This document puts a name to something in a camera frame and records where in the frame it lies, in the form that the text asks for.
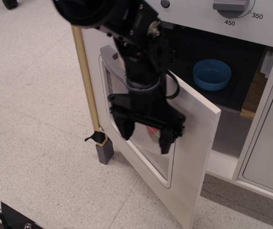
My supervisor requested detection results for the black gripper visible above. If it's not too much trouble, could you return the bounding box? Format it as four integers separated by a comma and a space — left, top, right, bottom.
107, 86, 186, 154

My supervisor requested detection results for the white oven door with window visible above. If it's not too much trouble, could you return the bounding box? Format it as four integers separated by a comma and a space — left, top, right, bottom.
73, 28, 221, 229

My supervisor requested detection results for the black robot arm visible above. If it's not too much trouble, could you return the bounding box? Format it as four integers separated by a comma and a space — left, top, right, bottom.
54, 0, 186, 154

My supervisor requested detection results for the dark gray oven tray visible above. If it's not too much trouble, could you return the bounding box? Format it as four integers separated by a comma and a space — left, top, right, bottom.
164, 25, 265, 111

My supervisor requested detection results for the white toy oven cabinet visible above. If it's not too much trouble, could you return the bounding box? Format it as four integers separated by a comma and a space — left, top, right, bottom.
69, 0, 273, 206

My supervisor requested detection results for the red toy chili pepper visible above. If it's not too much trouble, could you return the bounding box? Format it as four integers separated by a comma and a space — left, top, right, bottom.
146, 126, 161, 144

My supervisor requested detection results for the gray cabinet leg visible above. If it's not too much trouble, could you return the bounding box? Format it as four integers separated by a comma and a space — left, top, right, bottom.
96, 139, 114, 165

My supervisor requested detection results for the blue plastic bowl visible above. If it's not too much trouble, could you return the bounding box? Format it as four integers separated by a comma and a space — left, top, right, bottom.
192, 59, 232, 92

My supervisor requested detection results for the white cabinet door right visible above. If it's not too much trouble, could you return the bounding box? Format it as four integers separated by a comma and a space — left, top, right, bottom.
237, 42, 273, 196

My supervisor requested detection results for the gray round button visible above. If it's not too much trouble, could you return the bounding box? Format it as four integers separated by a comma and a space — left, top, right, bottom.
160, 0, 170, 8

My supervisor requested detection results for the gray temperature knob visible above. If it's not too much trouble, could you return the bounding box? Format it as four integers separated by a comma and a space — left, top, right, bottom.
212, 0, 250, 19

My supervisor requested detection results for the black caster wheel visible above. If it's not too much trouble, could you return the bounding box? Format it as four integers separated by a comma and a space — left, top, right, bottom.
2, 0, 18, 10

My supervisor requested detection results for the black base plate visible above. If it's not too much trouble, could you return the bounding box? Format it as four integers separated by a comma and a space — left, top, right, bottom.
1, 202, 43, 229

